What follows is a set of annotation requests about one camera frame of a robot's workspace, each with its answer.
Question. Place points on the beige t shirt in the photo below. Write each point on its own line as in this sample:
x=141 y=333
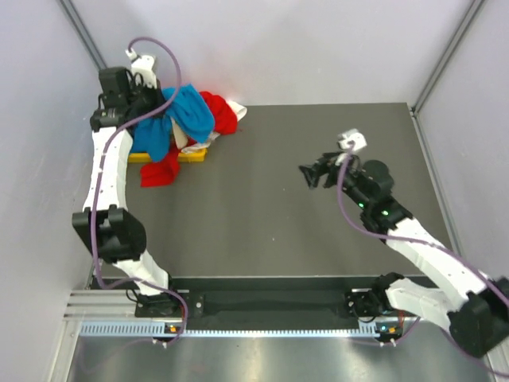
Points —
x=180 y=138

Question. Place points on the corner aluminium post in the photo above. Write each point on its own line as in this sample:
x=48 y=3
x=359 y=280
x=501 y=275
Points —
x=77 y=23
x=459 y=34

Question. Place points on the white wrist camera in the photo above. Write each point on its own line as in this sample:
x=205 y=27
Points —
x=352 y=140
x=143 y=68

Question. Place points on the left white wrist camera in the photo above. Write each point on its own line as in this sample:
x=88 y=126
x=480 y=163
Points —
x=143 y=68

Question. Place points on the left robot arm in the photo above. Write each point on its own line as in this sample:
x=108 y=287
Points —
x=106 y=227

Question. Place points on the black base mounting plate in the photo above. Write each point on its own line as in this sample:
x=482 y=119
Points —
x=353 y=304

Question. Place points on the blue t shirt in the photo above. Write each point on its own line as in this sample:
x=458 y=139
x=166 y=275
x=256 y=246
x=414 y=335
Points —
x=189 y=110

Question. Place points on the red t shirt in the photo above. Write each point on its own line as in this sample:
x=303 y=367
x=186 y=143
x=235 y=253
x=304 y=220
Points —
x=165 y=172

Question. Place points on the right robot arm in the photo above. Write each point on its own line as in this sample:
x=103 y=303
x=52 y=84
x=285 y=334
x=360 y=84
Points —
x=468 y=305

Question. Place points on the aluminium frame rail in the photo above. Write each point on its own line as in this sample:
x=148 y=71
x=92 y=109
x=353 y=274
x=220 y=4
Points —
x=103 y=304

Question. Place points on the right corner aluminium post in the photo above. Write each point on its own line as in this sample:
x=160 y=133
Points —
x=459 y=34

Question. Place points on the white t shirt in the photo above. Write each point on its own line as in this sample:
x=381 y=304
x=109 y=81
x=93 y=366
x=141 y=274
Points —
x=227 y=114

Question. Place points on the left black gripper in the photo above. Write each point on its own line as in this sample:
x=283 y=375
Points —
x=156 y=94

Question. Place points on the yellow plastic bin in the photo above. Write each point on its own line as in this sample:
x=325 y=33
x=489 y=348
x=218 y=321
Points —
x=192 y=157

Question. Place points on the left corner aluminium post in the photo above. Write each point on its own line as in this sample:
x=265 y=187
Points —
x=77 y=23

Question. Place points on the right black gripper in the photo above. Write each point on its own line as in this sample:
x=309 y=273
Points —
x=324 y=165

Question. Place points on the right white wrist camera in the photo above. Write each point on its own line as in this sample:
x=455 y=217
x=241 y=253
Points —
x=352 y=140

